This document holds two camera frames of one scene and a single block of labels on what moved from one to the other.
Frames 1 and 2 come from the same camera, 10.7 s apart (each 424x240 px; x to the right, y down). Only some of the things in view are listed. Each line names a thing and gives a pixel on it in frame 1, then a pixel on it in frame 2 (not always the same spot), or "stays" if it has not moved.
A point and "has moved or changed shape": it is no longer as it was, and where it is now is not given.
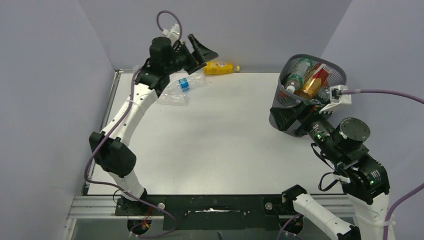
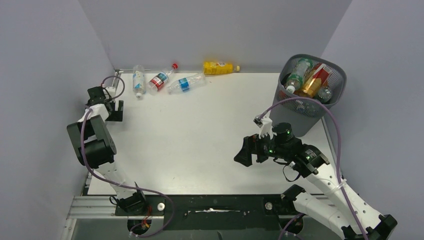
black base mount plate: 211,212 stays
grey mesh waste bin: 282,98 stays
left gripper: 201,54 → 117,116
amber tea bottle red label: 317,81 stays
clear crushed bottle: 174,98 has moved or changed shape
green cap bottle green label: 324,94 stays
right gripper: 283,115 → 251,144
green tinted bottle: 294,81 stays
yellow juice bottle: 219,68 stays
